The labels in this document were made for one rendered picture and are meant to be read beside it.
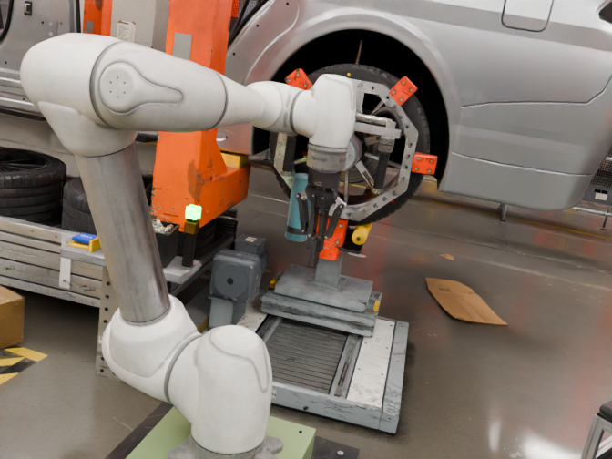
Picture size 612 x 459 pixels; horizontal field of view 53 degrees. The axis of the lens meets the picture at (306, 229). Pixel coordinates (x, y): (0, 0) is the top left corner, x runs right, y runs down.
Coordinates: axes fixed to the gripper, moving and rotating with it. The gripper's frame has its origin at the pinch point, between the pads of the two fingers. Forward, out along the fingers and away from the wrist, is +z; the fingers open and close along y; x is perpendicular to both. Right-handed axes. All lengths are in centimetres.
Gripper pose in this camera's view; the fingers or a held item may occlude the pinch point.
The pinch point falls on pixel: (314, 250)
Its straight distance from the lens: 149.3
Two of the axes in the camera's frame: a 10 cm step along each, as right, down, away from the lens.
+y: 8.9, 2.4, -4.0
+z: -1.2, 9.5, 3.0
